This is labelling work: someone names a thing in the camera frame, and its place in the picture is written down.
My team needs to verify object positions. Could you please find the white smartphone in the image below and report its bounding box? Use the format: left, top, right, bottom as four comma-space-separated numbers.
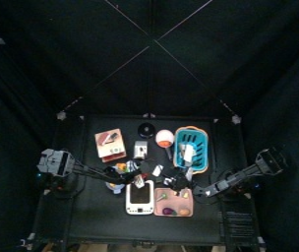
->
124, 179, 157, 217

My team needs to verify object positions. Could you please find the small grey white box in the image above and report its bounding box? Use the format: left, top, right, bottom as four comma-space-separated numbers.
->
132, 140, 150, 160

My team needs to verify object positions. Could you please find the colourful toy food piece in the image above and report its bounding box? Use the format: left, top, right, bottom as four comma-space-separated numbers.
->
114, 161, 134, 173

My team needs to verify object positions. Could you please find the light blue bowl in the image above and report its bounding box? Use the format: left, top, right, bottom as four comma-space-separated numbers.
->
106, 181, 126, 195

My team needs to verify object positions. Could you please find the white item in basket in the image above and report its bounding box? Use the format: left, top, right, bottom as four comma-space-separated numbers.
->
181, 143, 195, 164

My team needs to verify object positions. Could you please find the pink tray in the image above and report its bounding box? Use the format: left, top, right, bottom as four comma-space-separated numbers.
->
152, 186, 195, 218

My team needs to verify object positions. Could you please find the blue basket with orange rim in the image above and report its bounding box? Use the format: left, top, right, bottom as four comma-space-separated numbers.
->
173, 125, 210, 174

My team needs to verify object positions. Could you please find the white and orange toy ladle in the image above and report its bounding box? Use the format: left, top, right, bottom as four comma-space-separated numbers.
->
155, 129, 177, 161

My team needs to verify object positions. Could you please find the purple toy eggplant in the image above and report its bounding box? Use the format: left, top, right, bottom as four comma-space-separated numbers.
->
162, 207, 179, 217

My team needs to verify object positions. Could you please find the red and tan toy box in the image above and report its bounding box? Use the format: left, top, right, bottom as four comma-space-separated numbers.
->
94, 128, 128, 163

